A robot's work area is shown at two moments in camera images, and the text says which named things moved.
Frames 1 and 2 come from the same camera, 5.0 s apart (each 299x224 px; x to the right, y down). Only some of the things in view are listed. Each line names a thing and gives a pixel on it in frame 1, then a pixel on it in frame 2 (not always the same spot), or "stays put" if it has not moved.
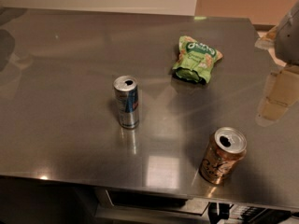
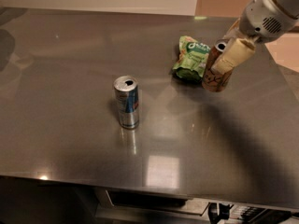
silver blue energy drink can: [127, 99] stays put
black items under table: [252, 215] stays put
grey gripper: [288, 42] → [261, 19]
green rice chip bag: [195, 59] stays put
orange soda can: [224, 150] → [217, 82]
